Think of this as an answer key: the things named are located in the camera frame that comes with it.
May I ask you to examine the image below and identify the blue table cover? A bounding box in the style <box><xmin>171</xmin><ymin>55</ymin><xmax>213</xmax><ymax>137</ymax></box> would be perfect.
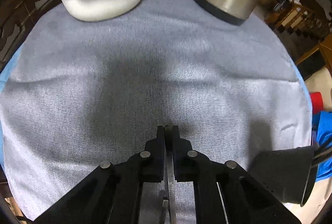
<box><xmin>0</xmin><ymin>47</ymin><xmax>313</xmax><ymax>171</ymax></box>

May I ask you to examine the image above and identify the dark carved wooden sideboard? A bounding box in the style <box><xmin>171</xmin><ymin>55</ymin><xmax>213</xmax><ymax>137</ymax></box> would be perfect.
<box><xmin>0</xmin><ymin>0</ymin><xmax>63</xmax><ymax>69</ymax></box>

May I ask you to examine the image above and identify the dark chopstick three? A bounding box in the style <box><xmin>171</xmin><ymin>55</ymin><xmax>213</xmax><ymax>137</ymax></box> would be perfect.
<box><xmin>311</xmin><ymin>137</ymin><xmax>332</xmax><ymax>167</ymax></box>

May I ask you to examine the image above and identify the dark chopstick two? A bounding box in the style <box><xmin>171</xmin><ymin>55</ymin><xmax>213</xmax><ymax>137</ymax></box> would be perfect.
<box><xmin>159</xmin><ymin>197</ymin><xmax>169</xmax><ymax>224</ymax></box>

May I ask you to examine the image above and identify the grey metal utensil holder cup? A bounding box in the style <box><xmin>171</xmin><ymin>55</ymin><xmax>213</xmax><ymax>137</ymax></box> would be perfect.
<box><xmin>249</xmin><ymin>145</ymin><xmax>318</xmax><ymax>206</ymax></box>

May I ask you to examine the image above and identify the wooden staircase railing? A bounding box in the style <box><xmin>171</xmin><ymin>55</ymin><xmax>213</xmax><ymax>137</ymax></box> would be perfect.
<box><xmin>265</xmin><ymin>0</ymin><xmax>331</xmax><ymax>41</ymax></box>

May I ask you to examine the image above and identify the dark chopstick one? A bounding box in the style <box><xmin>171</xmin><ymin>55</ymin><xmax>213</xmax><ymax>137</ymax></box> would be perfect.
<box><xmin>165</xmin><ymin>126</ymin><xmax>177</xmax><ymax>224</ymax></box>

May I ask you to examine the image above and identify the cream sofa armchair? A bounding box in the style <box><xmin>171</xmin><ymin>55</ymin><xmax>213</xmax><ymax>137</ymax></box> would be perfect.
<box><xmin>305</xmin><ymin>67</ymin><xmax>331</xmax><ymax>96</ymax></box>

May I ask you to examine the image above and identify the blue plastic tarp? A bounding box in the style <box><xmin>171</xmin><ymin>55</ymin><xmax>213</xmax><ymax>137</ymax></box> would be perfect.
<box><xmin>312</xmin><ymin>111</ymin><xmax>332</xmax><ymax>182</ymax></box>

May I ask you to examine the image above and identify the grey table cloth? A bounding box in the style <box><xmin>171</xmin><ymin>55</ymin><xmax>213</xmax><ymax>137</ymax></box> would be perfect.
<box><xmin>1</xmin><ymin>0</ymin><xmax>311</xmax><ymax>219</ymax></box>

